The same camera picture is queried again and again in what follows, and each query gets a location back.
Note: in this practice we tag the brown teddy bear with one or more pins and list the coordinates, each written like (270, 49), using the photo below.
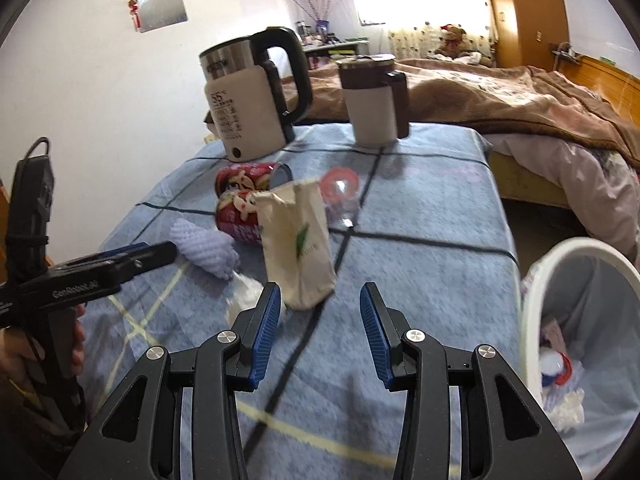
(452, 40)

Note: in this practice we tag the blue checked tablecloth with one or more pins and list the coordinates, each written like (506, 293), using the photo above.
(425, 285)

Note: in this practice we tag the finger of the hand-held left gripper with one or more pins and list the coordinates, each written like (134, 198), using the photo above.
(145, 259)
(125, 249)

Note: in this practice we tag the white mug with brown lid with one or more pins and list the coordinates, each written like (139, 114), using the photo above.
(372, 115)

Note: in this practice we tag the patterned window curtain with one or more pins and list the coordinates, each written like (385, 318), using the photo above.
(415, 40)

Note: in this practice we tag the beige paper bag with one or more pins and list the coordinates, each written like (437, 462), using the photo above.
(300, 260)

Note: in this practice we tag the red cartoon can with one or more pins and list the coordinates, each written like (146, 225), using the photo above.
(245, 177)
(235, 220)

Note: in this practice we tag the wooden wardrobe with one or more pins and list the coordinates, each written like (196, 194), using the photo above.
(530, 10)

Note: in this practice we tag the clear cup with red lid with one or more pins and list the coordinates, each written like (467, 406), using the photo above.
(342, 185)

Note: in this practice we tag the pink duvet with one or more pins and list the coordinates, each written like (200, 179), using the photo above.
(575, 175)

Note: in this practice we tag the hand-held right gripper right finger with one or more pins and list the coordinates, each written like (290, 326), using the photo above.
(375, 330)

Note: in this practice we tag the wooden bed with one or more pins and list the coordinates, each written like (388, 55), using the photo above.
(530, 182)

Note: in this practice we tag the red hanging ornament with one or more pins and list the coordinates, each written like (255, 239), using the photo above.
(135, 10)

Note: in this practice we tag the white round bin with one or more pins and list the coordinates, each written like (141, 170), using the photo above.
(527, 340)

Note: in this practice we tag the pale yellow tape strip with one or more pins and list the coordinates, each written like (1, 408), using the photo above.
(325, 437)
(160, 290)

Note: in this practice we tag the cluttered desk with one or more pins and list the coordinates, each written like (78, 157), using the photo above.
(340, 50)

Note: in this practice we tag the vase with purple branches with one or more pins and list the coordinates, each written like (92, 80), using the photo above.
(321, 26)

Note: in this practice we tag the white steel electric kettle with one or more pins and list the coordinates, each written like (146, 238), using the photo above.
(245, 110)

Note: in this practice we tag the white tissue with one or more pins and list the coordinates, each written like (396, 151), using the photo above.
(567, 410)

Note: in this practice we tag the person's left hand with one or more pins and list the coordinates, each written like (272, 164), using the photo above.
(12, 352)

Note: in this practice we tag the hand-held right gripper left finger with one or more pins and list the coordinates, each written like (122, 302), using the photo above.
(265, 330)

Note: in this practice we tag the pale blue bin liner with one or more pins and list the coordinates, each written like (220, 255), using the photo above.
(600, 320)

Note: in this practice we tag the white crumpled cloth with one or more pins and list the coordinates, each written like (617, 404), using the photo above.
(475, 57)

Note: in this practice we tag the bed with brown blanket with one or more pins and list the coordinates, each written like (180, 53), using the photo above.
(500, 100)

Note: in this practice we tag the silver wall sheet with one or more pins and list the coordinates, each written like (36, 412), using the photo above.
(160, 7)

